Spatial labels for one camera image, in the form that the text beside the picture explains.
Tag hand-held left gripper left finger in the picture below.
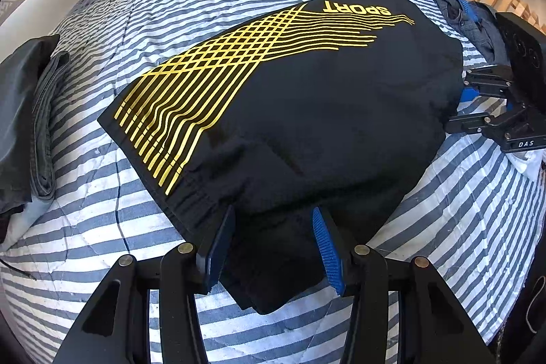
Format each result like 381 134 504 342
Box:
51 205 236 364

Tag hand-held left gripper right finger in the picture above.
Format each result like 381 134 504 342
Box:
311 206 498 364

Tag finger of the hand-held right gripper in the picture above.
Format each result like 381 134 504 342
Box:
460 65 515 103
444 108 530 135

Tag black pants with yellow stripes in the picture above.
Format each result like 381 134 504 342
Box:
97 0 465 316

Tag white cloth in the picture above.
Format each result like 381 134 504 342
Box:
509 150 546 183

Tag blue white striped bed quilt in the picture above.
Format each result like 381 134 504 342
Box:
0 0 546 348

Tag folded grey jeans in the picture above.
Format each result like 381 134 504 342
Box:
29 50 71 203

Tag folded black garment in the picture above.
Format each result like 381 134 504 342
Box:
0 33 60 243

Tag black cord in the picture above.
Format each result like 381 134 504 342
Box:
0 259 37 280

